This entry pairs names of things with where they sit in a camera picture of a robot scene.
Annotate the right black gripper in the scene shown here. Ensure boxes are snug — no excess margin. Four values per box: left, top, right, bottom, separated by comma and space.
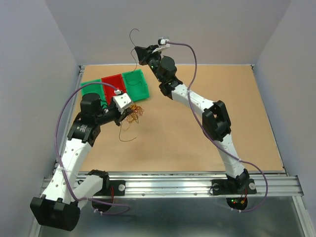
134, 44, 163, 83

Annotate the yellow red wire bundle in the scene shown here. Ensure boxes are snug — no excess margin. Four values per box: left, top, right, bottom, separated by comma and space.
118, 104, 146, 143

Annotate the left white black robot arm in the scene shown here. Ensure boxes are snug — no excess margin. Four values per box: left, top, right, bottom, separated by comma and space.
30, 90, 133, 231

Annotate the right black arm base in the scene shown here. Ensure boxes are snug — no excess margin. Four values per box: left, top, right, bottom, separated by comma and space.
209, 179, 257, 196

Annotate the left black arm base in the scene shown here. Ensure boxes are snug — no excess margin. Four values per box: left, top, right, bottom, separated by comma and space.
94, 180, 126, 197

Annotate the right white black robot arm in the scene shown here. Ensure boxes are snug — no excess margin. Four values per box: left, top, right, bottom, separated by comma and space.
134, 45, 249, 193

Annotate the far green plastic bin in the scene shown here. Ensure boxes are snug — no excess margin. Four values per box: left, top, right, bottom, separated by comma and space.
121, 69, 150, 102

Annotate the green plastic bin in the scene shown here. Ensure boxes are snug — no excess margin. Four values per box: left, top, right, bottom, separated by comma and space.
80, 79, 105, 100
121, 69, 150, 102

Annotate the red plastic bin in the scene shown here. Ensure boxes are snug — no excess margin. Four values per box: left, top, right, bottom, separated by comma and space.
101, 74, 126, 104

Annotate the near green plastic bin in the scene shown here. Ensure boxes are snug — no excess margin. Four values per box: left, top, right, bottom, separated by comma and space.
80, 79, 105, 100

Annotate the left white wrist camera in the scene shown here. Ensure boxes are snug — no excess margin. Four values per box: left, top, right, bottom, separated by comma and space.
113, 93, 133, 114

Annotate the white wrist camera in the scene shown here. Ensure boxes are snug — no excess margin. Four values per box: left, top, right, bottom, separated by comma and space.
152, 37, 170, 53
113, 93, 133, 114

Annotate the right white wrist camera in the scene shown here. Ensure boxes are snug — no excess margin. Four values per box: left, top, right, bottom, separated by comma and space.
152, 37, 170, 53

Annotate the aluminium frame rail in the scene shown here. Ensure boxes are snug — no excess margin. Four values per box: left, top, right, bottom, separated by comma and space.
40, 65, 313, 237

